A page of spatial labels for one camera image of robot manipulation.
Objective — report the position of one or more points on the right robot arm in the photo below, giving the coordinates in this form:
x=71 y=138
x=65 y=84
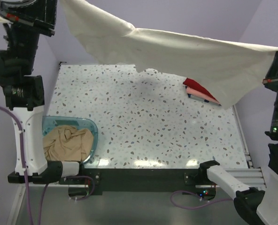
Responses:
x=255 y=200

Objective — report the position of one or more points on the aluminium frame rail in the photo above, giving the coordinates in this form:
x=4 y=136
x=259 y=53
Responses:
x=253 y=176

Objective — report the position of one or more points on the teal plastic basket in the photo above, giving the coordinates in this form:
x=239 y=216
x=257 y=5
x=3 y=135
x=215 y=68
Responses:
x=50 y=122

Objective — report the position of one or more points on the folded red t-shirt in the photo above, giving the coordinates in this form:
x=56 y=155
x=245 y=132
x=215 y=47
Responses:
x=194 y=85

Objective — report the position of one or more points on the cream white t-shirt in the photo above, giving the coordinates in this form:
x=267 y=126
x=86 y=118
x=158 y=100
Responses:
x=228 y=70

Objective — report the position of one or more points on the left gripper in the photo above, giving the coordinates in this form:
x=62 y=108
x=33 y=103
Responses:
x=41 y=14

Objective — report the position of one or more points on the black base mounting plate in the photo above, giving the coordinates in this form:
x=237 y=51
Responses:
x=146 y=180

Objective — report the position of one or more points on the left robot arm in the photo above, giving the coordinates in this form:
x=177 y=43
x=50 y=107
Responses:
x=25 y=100

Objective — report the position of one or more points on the folded pink t-shirt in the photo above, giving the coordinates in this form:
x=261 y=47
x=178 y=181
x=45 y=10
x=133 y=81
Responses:
x=200 y=95

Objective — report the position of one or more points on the tan t-shirt in basket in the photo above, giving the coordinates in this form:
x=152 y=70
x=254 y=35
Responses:
x=67 y=143

